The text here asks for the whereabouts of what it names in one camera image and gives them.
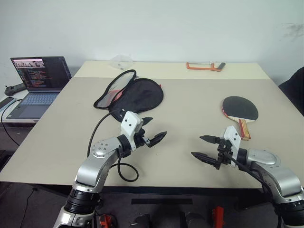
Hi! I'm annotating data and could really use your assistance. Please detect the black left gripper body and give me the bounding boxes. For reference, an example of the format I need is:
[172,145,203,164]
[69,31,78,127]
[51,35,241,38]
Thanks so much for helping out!
[133,127,152,150]

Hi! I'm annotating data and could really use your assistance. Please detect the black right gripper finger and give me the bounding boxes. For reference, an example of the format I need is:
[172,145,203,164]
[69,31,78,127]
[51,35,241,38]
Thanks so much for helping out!
[199,135,221,144]
[191,152,218,165]

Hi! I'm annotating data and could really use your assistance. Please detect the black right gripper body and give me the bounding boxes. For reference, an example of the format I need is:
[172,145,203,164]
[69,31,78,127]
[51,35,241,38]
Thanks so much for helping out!
[215,139,238,171]

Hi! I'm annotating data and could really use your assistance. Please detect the black red paddle case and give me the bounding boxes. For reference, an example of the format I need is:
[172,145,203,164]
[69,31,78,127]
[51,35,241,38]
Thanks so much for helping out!
[93,69,164,121]

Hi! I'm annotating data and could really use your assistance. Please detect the black table tennis paddle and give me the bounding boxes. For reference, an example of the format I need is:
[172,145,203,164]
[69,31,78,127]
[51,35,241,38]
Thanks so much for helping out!
[221,95,259,141]

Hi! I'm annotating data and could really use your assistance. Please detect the red black tool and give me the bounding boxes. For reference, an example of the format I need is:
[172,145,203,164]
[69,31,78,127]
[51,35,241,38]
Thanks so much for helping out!
[212,206,225,228]
[99,213,117,228]

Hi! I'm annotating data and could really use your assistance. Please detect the dark rounded shape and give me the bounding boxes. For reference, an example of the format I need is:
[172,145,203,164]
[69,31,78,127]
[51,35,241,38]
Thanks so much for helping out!
[184,212,206,228]
[129,213,151,228]

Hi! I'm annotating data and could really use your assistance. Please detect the clear plastic container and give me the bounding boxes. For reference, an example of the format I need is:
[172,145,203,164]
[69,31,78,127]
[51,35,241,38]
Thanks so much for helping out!
[109,54,134,70]

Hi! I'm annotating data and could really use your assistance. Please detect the orange hacksaw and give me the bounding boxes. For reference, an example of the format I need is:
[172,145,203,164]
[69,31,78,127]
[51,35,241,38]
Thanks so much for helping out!
[186,61,226,71]

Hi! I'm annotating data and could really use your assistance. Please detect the black chair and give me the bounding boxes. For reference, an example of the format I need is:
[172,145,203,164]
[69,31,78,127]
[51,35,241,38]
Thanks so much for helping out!
[278,66,304,115]

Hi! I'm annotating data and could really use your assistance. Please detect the grey open laptop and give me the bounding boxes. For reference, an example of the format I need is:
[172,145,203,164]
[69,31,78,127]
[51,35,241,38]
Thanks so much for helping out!
[2,56,72,120]

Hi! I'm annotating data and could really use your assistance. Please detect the black handheld controller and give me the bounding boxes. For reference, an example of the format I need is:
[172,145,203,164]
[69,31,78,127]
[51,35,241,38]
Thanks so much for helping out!
[4,83,27,96]

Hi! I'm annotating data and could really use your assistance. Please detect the black smartphone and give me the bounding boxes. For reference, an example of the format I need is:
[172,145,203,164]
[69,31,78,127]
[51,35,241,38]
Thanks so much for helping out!
[0,96,15,110]

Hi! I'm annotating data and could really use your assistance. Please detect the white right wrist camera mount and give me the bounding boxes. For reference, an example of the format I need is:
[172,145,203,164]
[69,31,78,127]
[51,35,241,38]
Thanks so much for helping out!
[220,126,242,159]

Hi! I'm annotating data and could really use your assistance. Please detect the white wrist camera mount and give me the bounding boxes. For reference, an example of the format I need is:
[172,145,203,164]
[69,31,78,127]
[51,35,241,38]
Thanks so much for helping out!
[220,126,242,159]
[120,111,144,151]

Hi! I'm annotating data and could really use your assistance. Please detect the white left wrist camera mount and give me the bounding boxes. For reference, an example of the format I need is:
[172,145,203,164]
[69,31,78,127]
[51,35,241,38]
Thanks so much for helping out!
[120,111,144,151]

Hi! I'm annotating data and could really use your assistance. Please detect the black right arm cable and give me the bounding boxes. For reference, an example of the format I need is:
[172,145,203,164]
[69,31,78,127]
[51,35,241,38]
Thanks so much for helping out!
[225,152,283,228]

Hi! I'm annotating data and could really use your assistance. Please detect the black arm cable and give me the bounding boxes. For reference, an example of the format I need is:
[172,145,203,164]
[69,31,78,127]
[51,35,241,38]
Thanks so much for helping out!
[88,109,139,182]
[225,152,283,228]

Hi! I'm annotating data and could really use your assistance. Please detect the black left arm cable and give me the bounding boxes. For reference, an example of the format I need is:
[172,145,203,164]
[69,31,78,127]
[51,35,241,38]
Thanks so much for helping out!
[88,109,139,182]

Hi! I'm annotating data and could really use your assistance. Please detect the black floor cable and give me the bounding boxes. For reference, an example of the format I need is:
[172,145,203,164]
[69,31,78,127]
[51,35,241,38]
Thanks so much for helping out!
[20,187,38,228]

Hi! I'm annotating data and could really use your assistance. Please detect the black laptop cable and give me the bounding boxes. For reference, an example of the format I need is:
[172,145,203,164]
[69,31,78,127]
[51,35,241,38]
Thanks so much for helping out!
[0,99,23,146]

